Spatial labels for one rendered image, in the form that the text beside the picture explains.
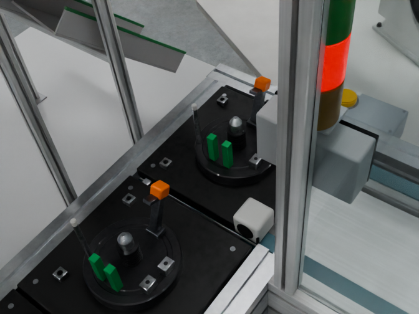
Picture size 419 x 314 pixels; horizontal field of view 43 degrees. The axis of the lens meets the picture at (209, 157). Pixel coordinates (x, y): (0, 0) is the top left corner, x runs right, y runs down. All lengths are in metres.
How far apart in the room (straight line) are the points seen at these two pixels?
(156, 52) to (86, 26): 0.16
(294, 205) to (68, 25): 0.44
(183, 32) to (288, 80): 2.37
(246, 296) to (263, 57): 0.64
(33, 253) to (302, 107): 0.52
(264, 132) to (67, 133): 0.64
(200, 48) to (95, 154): 1.68
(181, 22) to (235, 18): 1.54
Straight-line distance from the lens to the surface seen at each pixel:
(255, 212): 0.79
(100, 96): 1.21
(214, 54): 2.65
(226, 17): 1.37
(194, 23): 2.87
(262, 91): 0.86
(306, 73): 0.45
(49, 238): 0.87
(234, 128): 0.83
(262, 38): 1.30
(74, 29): 0.84
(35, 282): 0.82
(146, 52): 0.95
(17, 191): 1.08
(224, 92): 0.99
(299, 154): 0.52
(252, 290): 0.76
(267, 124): 0.57
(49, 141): 0.83
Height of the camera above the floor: 1.64
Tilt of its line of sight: 49 degrees down
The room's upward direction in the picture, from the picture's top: 7 degrees counter-clockwise
